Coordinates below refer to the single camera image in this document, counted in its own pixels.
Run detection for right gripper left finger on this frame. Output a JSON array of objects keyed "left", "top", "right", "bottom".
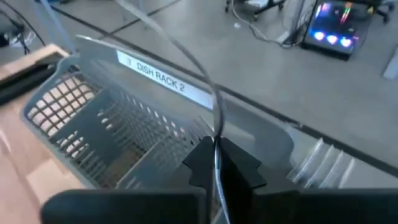
[{"left": 40, "top": 136, "right": 216, "bottom": 224}]

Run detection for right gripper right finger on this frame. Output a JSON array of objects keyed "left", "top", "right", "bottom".
[{"left": 220, "top": 138, "right": 398, "bottom": 224}]

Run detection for silver fork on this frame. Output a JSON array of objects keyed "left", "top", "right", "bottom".
[
  {"left": 285, "top": 138, "right": 356, "bottom": 190},
  {"left": 114, "top": 0, "right": 233, "bottom": 224}
]

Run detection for grey plastic cutlery basket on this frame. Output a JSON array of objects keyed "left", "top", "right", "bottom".
[{"left": 20, "top": 34, "right": 296, "bottom": 191}]

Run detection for black computer case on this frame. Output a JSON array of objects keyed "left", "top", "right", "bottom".
[{"left": 300, "top": 0, "right": 374, "bottom": 62}]

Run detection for office chair base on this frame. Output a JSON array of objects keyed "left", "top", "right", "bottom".
[{"left": 223, "top": 0, "right": 287, "bottom": 21}]

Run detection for black aluminium table frame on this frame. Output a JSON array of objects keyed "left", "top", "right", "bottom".
[{"left": 0, "top": 54, "right": 71, "bottom": 106}]

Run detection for grey floor cables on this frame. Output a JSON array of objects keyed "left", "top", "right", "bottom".
[{"left": 229, "top": 6, "right": 301, "bottom": 49}]

